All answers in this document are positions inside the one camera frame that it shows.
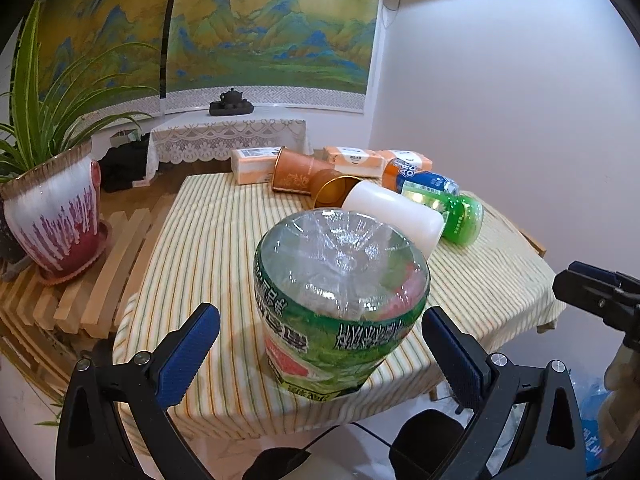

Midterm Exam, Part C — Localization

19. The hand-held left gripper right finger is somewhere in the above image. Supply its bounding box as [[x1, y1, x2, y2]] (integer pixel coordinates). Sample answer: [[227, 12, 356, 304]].
[[421, 306, 587, 480]]

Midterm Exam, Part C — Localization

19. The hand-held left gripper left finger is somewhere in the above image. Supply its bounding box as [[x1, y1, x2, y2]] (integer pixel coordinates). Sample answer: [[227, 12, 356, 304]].
[[56, 302, 221, 480]]

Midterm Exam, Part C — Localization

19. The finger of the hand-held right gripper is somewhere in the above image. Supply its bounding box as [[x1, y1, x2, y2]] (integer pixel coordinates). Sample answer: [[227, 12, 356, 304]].
[[552, 261, 640, 350]]

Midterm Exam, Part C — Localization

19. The large clear green-label bottle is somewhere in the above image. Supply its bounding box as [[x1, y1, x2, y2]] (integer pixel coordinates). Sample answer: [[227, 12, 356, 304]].
[[254, 210, 431, 402]]

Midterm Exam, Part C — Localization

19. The white plastic cup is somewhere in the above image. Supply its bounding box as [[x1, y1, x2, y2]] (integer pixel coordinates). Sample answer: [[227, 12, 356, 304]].
[[341, 180, 446, 256]]

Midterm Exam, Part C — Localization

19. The orange cup with gold inside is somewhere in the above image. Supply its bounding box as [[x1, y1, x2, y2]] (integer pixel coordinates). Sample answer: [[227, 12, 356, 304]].
[[310, 169, 362, 209]]

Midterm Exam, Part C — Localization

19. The orange cup with leaf print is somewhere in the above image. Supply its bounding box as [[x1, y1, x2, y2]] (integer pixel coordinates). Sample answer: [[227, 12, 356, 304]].
[[271, 146, 334, 195]]

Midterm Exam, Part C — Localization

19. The person's right hand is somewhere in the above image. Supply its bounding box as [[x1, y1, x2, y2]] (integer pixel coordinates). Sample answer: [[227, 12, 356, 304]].
[[602, 342, 640, 441]]

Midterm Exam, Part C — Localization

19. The wooden table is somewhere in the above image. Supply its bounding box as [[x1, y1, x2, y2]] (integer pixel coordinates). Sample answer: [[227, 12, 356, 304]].
[[517, 227, 549, 259]]

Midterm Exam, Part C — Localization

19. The striped tablecloth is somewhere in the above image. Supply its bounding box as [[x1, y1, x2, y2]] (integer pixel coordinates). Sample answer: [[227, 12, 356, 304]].
[[112, 172, 569, 442]]

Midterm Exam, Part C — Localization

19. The wooden slatted bench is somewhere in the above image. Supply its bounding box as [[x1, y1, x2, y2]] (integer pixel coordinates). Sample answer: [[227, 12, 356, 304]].
[[0, 191, 177, 387]]

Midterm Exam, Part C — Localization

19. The blue plastic bag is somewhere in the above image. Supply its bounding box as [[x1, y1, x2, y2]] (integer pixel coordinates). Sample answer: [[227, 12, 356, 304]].
[[569, 370, 617, 477]]

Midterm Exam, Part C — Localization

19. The red pot saucer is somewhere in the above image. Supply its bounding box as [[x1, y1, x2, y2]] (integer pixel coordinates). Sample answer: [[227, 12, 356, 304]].
[[37, 219, 112, 287]]

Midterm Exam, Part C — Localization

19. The green plastic bottle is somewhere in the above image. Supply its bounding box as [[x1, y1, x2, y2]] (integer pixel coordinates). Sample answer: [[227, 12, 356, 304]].
[[401, 182, 485, 246]]

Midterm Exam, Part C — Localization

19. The blue and orange drink bottle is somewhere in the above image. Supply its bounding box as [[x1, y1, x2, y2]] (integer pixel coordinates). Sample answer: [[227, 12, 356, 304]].
[[382, 157, 460, 199]]

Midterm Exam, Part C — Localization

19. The black bag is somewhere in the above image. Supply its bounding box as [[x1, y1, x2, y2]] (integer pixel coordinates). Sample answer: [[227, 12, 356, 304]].
[[98, 135, 154, 194]]

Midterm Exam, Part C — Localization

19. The orange tissue pack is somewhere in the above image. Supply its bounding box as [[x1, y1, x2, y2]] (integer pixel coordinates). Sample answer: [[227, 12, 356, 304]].
[[377, 149, 434, 174], [230, 146, 286, 186], [322, 145, 389, 180]]

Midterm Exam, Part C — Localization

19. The white and red flower pot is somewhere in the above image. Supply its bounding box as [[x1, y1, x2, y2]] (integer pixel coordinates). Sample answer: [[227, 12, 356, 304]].
[[0, 139, 104, 277]]

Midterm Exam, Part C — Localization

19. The white lace cloth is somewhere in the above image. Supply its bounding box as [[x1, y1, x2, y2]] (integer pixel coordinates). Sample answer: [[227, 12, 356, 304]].
[[149, 118, 309, 181]]

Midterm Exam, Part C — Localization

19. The dark tea tray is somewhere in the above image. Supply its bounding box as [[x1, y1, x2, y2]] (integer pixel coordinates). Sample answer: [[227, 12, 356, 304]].
[[208, 99, 255, 117]]

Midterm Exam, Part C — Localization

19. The green spider plant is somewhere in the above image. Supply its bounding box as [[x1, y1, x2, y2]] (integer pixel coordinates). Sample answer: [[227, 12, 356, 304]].
[[0, 0, 161, 184]]

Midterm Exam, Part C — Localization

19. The landscape painting panel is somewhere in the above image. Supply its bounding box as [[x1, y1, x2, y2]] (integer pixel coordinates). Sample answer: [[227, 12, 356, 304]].
[[14, 0, 179, 112], [160, 0, 382, 116]]

